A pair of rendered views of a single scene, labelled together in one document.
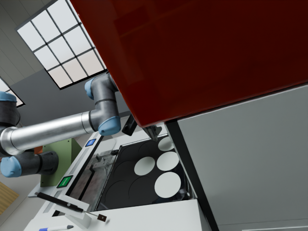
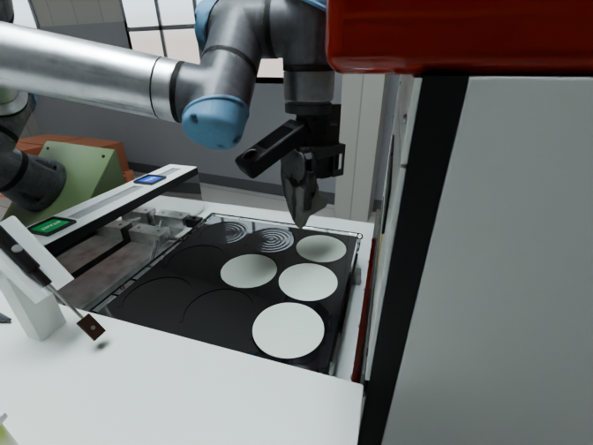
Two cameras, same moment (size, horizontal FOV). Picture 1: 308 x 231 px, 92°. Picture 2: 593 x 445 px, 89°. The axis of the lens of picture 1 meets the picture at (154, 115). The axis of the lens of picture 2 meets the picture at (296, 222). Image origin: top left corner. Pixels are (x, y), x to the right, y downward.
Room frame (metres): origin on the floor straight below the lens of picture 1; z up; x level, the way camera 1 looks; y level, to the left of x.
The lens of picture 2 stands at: (0.06, 0.06, 1.23)
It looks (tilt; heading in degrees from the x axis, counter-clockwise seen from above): 28 degrees down; 359
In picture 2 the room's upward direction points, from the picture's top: straight up
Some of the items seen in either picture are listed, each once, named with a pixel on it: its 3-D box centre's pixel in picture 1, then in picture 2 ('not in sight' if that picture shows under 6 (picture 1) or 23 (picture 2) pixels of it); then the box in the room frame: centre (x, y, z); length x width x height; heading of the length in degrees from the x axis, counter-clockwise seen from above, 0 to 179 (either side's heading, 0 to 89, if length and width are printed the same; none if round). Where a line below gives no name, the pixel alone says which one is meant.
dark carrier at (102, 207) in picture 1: (145, 165); (250, 270); (0.50, 0.13, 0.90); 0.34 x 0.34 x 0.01; 72
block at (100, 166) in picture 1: (101, 165); (149, 234); (0.63, 0.37, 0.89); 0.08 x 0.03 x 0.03; 72
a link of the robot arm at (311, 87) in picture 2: not in sight; (307, 87); (0.55, 0.03, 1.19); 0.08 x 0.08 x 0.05
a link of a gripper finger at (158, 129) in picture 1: (157, 131); (312, 205); (0.54, 0.02, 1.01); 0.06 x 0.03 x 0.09; 121
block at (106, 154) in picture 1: (106, 154); (173, 218); (0.71, 0.34, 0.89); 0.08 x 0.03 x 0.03; 72
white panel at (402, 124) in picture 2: (183, 107); (391, 182); (0.61, -0.14, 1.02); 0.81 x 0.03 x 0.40; 162
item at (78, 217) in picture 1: (78, 212); (34, 284); (0.30, 0.31, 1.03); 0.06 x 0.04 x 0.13; 72
